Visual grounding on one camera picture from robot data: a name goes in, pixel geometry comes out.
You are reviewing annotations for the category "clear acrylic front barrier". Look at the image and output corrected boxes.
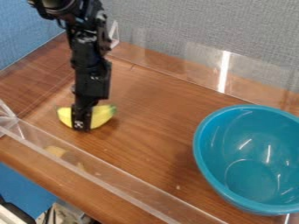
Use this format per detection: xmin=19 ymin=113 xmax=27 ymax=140
xmin=0 ymin=101 xmax=228 ymax=224

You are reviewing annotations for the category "yellow toy banana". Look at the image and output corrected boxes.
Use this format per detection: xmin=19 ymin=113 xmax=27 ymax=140
xmin=56 ymin=105 xmax=118 ymax=130

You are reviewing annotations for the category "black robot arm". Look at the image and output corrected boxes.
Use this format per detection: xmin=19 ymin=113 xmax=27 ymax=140
xmin=27 ymin=0 xmax=112 ymax=131

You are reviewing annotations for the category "white cluttered object below table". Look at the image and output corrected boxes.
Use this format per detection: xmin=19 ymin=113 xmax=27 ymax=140
xmin=35 ymin=200 xmax=99 ymax=224

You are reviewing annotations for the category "clear acrylic barrier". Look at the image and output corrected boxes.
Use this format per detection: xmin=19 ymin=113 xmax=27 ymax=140
xmin=0 ymin=101 xmax=228 ymax=224
xmin=110 ymin=21 xmax=299 ymax=114

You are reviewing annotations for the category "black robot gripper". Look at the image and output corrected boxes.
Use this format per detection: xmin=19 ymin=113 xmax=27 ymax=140
xmin=71 ymin=57 xmax=112 ymax=131

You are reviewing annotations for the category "clear acrylic corner bracket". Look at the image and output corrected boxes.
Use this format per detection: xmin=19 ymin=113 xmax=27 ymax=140
xmin=108 ymin=21 xmax=120 ymax=48

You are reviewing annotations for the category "blue plastic bowl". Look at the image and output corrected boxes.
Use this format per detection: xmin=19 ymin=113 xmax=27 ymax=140
xmin=192 ymin=104 xmax=299 ymax=216

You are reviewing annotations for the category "clear acrylic back barrier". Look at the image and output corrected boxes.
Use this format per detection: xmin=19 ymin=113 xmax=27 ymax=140
xmin=110 ymin=21 xmax=299 ymax=114

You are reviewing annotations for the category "dark object under table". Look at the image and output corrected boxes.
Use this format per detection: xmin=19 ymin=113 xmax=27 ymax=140
xmin=0 ymin=195 xmax=36 ymax=224

